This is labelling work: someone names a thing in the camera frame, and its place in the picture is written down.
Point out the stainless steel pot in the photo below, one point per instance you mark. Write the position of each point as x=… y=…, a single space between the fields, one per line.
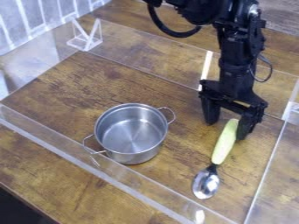
x=129 y=133

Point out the green handled metal spoon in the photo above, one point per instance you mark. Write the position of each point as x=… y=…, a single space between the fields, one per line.
x=206 y=182

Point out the clear acrylic enclosure wall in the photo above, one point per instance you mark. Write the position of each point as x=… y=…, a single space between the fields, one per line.
x=180 y=207

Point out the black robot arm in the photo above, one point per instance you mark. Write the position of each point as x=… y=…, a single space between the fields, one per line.
x=237 y=20

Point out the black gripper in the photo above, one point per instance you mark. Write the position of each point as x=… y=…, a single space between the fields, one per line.
x=234 y=95

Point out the clear acrylic triangular stand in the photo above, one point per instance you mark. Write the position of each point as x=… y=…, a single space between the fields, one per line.
x=85 y=41

